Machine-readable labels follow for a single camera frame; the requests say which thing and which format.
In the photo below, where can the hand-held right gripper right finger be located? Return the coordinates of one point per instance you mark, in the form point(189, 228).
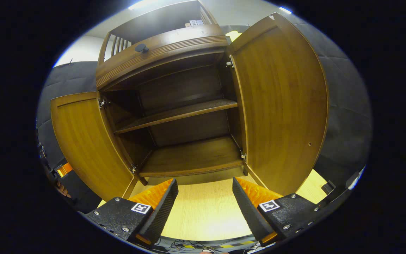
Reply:
point(247, 211)

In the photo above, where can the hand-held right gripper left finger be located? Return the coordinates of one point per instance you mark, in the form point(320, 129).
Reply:
point(162, 215)

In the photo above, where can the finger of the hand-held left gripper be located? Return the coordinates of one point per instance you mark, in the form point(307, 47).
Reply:
point(63, 169)

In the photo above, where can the wooden shoe cabinet door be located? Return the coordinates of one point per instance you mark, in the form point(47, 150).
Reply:
point(280, 106)
point(86, 141)

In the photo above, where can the wooden double-door shoe cabinet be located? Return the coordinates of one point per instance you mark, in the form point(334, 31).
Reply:
point(189, 158)

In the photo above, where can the wooden cabinet shelf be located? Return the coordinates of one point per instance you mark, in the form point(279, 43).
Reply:
point(174, 113)

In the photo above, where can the wooden cabinet drawer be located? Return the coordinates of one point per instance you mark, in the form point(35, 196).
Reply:
point(174, 46)

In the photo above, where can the black round drawer knob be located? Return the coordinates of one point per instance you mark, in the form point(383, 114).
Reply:
point(141, 48)

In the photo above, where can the small ceiling light panel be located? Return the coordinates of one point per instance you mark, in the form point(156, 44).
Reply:
point(285, 10)

